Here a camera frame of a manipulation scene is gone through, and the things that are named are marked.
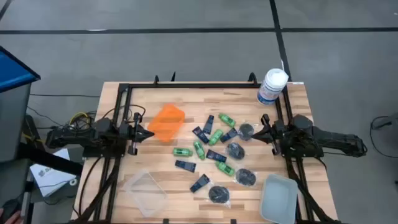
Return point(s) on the white wipes canister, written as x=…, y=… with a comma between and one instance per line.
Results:
x=273, y=85

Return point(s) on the black aluminium rig frame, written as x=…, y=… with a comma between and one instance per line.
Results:
x=202, y=85

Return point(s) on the clear plastic bin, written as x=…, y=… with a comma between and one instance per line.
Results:
x=146, y=193

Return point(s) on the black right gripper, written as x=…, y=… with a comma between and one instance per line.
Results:
x=276, y=135

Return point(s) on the white cardboard box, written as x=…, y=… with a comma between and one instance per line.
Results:
x=46, y=177

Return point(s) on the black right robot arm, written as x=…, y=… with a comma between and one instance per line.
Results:
x=339, y=140

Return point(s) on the black item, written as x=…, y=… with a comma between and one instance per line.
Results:
x=235, y=151
x=246, y=131
x=219, y=194
x=245, y=177

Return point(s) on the orange plastic bin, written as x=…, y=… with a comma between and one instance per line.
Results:
x=166, y=123

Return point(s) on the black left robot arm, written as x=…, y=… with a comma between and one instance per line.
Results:
x=71, y=137

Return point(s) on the black stand beam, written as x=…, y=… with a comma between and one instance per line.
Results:
x=49, y=158

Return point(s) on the pale grey plastic bin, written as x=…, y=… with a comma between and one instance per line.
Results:
x=278, y=200

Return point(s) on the black computer mouse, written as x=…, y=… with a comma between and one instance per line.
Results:
x=9, y=206

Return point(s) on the blue screen monitor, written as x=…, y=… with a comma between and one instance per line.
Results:
x=12, y=71

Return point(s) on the person's hand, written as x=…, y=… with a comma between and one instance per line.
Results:
x=14, y=219

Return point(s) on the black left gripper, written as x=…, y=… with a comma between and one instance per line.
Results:
x=129, y=133

